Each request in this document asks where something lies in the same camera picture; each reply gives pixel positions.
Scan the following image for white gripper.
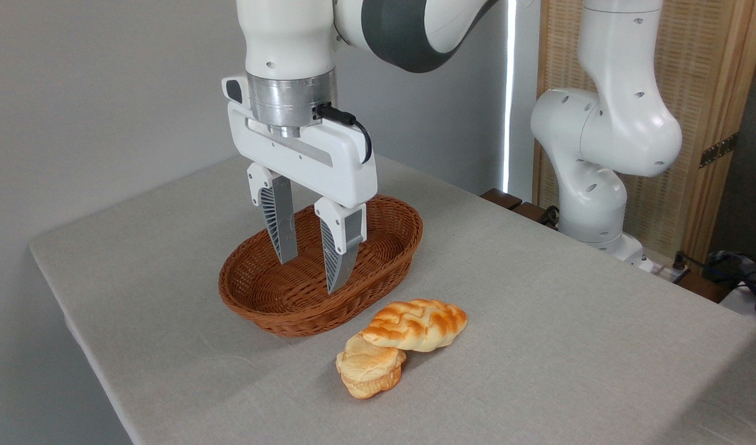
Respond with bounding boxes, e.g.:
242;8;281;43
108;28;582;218
222;75;378;294

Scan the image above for braided golden bread loaf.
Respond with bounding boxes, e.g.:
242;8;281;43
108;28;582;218
360;299;468;353

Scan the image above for brown wicker basket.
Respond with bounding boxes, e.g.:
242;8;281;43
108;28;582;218
218;195;424;338

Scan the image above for round pale bread roll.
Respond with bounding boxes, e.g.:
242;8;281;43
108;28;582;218
336;334;408;399

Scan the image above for dark brown wooden block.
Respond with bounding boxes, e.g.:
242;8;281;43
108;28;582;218
512;201;559;227
480;188;524;211

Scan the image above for grey tablecloth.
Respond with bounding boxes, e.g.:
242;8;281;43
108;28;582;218
28;151;756;445

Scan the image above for metal screen hinge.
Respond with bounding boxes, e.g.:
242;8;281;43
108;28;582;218
699;132;739;169

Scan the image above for wooden folding screen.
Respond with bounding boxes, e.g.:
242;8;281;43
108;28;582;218
532;0;756;266

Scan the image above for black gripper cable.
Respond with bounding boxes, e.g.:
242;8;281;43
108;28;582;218
316;104;373;164

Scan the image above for black cable bundle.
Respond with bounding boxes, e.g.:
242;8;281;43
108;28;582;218
674;247;756;294

